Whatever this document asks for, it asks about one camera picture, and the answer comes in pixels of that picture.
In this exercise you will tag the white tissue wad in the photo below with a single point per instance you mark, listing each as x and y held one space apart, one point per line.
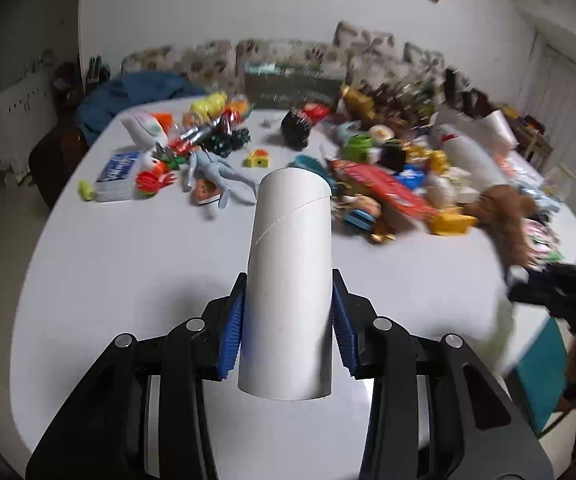
443 191

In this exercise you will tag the floral cushion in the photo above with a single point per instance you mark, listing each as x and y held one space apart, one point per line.
365 39

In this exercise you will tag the grey rubber figure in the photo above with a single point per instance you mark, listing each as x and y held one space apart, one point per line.
223 172

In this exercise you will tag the dark chair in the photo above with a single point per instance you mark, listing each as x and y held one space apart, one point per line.
53 165

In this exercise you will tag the blue tissue pack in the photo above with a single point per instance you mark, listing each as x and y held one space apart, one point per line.
115 172

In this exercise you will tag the green white toy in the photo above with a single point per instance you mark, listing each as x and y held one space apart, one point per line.
358 146

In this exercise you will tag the blue card box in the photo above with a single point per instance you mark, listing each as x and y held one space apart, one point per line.
412 178

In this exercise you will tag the yellow toy house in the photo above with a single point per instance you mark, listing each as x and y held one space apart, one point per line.
258 158

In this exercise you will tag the floral sofa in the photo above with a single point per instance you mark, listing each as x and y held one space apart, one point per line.
208 57

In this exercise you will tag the orange clownfish toy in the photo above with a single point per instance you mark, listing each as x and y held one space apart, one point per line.
150 180

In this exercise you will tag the small doll figure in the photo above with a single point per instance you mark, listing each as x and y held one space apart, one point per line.
363 202

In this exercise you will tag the black cylinder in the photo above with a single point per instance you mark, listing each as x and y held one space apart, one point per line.
451 84
474 101

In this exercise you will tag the white cabinet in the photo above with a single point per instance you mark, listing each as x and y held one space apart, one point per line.
23 105

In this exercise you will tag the teal chair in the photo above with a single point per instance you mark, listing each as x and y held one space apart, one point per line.
543 375

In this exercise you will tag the black backpack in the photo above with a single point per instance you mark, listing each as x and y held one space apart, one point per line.
98 70

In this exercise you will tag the egg shaped toy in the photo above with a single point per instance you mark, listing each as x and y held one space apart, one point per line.
381 132

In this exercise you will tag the small green toy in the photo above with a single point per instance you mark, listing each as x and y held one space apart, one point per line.
86 190

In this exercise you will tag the gold blue action figure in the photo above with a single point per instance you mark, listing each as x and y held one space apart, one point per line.
360 221

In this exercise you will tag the white cardboard tube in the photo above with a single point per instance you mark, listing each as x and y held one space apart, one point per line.
288 285

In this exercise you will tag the red plush toy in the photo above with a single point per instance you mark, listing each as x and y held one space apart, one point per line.
315 111

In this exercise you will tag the orange plastic toy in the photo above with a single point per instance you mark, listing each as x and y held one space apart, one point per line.
239 109

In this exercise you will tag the teal toy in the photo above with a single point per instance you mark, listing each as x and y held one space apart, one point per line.
308 162

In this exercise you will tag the white cylinder bottle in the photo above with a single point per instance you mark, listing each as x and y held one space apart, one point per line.
473 157

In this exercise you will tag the blue jacket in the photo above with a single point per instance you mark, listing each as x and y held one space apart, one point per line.
138 92

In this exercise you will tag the white paper bag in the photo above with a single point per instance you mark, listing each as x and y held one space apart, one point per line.
498 125

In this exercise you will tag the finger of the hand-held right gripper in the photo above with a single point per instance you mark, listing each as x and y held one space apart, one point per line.
520 287

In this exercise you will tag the wooden stool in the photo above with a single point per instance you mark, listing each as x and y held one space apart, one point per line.
535 137

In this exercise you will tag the black spiky ball toy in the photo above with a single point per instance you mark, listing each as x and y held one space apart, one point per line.
295 129

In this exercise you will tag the orange head figure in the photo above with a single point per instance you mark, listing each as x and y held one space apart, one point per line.
204 192

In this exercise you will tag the black toy camera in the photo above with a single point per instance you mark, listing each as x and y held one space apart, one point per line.
394 156

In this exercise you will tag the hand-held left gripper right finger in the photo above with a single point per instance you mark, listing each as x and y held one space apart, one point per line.
345 335

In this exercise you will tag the white plush bottle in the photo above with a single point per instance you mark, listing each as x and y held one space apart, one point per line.
145 129

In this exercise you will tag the red foil packet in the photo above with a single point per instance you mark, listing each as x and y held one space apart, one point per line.
388 190

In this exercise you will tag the yellow snack bag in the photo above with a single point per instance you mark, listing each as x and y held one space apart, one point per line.
358 102

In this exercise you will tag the yellow green toy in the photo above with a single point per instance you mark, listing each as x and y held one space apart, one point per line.
209 105

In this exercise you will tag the brown plush toy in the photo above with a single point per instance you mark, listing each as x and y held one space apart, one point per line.
505 215

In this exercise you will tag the red silver robot toy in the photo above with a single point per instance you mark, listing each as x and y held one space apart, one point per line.
193 135

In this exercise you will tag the black green spiky ball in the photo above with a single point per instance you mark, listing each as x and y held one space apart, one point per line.
228 141

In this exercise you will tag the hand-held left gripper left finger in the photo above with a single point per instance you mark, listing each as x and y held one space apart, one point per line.
230 340

